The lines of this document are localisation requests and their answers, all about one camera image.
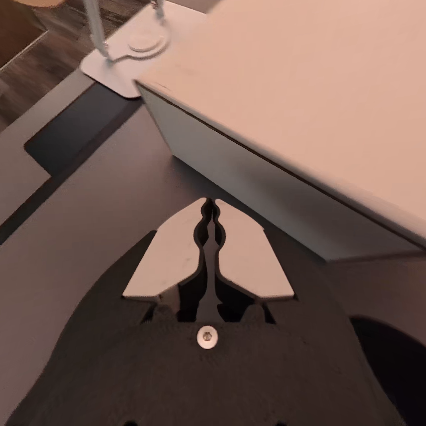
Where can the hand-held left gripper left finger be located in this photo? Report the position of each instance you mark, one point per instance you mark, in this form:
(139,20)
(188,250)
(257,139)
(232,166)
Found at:
(166,259)

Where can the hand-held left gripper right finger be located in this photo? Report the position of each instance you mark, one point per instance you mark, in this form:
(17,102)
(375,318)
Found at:
(249,259)

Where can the white cardboard box with lid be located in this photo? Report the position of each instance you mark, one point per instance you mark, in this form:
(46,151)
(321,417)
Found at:
(299,83)

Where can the white desk lamp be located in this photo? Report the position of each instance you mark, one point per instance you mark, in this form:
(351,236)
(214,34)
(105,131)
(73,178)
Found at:
(113,76)

